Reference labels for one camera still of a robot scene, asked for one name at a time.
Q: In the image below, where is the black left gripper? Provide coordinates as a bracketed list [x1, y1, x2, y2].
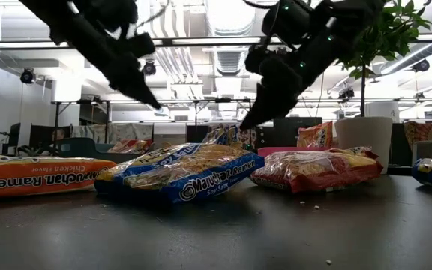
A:
[50, 0, 163, 110]

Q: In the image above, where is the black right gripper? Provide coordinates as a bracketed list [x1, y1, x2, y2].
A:
[239, 0, 337, 131]

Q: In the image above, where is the orange chicken ramen packet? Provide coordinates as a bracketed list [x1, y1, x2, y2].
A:
[296, 120, 334, 149]
[0, 152, 118, 199]

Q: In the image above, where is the red beef ramen packet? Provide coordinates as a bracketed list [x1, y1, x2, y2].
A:
[248, 149, 384, 194]
[328, 145, 374, 158]
[106, 139, 153, 155]

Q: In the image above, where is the blue plastic bin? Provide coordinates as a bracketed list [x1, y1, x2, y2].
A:
[56, 137, 142, 164]

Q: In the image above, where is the black ceiling spotlight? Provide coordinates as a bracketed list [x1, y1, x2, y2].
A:
[142, 59, 158, 77]
[19, 67, 37, 85]
[412, 58, 431, 73]
[337, 86, 356, 101]

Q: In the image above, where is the dark background monitor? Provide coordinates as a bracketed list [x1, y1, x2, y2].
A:
[274, 116, 324, 148]

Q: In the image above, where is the red plastic bin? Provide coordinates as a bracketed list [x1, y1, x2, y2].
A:
[256, 146, 333, 158]

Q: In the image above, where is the person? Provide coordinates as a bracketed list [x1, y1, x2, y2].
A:
[50, 128, 68, 147]

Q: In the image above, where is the grey cylindrical cup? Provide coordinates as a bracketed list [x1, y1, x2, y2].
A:
[334, 115, 394, 176]

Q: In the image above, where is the white cylindrical column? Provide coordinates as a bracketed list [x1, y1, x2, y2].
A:
[364, 100, 401, 123]

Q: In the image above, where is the green leafy plant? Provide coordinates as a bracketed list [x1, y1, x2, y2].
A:
[328, 0, 432, 118]

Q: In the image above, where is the black table mat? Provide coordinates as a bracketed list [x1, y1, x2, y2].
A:
[0, 164, 432, 270]

